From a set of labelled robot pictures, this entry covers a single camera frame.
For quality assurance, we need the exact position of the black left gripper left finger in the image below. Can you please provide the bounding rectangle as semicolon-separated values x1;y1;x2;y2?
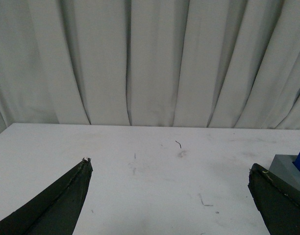
0;158;93;235

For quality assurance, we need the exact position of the white pleated curtain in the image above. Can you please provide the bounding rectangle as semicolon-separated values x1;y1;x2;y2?
0;0;300;133

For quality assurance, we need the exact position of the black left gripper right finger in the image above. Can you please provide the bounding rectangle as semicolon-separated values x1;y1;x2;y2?
248;163;300;235

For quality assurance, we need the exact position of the gray base block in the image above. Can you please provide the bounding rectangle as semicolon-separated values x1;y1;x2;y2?
269;155;300;191

